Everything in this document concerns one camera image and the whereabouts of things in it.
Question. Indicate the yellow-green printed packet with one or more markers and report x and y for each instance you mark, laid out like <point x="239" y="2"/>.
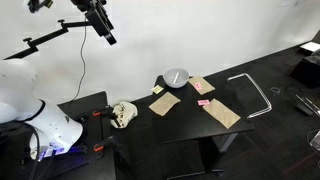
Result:
<point x="157" y="89"/>

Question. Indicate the white pen with blue cap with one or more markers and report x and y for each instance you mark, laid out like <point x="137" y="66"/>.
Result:
<point x="175" y="78"/>

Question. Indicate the white round bowl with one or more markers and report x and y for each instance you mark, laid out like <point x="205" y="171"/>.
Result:
<point x="170" y="82"/>

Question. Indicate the loose pink sticky label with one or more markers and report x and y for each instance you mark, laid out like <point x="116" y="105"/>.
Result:
<point x="203" y="102"/>

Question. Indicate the metal stand on floor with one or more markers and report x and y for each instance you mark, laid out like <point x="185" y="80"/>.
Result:
<point x="308" y="103"/>

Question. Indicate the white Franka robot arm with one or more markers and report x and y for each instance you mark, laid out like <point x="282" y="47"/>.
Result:
<point x="50" y="126"/>

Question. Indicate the black box on floor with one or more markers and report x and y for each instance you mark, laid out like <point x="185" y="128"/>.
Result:
<point x="305" y="71"/>

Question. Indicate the bent metal rod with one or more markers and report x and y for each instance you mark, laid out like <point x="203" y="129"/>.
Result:
<point x="256" y="96"/>

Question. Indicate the orange black bar clamp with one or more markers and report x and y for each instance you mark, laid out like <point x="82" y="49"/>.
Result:
<point x="104" y="144"/>
<point x="106" y="113"/>

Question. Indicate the plain brown paper bag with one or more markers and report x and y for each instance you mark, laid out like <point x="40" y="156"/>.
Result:
<point x="164" y="104"/>

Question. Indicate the pink sticky label on bag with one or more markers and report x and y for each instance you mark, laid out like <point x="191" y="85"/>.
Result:
<point x="198" y="86"/>

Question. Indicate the large brown paper bag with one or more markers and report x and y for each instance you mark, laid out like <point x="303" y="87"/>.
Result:
<point x="221" y="113"/>

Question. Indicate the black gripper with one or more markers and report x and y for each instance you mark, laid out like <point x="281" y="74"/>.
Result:
<point x="98" y="20"/>

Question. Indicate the brown paper bag with pink label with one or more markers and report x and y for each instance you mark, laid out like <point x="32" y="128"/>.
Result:
<point x="205" y="87"/>

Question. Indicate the black articulated camera mount arm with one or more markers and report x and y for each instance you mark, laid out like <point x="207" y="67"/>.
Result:
<point x="46" y="36"/>

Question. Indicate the grey table leg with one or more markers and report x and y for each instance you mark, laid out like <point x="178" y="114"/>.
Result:
<point x="227" y="141"/>

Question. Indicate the white sheet on box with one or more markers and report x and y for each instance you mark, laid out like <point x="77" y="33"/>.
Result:
<point x="311" y="46"/>

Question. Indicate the black side table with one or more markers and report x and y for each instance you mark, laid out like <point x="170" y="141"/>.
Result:
<point x="90" y="103"/>

